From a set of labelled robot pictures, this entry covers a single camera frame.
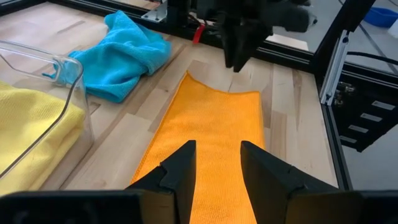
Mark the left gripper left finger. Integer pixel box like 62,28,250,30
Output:
125,139,198,224

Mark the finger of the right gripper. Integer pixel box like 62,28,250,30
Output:
233,21,275,73
221,14,238,69

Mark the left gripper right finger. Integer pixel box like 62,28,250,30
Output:
239,140,364,224

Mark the orange microfiber towel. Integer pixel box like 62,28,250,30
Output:
130,70,266,224

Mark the yellow microfiber towel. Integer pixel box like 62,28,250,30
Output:
0,80,86,196

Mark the teal microfiber towel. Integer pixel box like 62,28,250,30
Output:
42,9,172,104

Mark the red tag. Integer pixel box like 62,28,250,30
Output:
192,23,206,45

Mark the silver aluminium extrusion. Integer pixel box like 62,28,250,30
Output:
319,29,351,106

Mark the black control box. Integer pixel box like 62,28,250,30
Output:
329,62,398,153

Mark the clear plastic bin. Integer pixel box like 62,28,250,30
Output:
0,39,95,196

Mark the blue basin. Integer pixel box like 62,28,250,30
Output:
363,6,398,29

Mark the white plastic container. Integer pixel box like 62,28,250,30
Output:
387,18,398,39

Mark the black table frame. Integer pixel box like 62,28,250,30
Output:
0,0,398,191

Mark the silver corner bracket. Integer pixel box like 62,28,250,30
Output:
141,0,169,23

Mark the black cable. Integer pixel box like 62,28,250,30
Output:
346,50,398,67

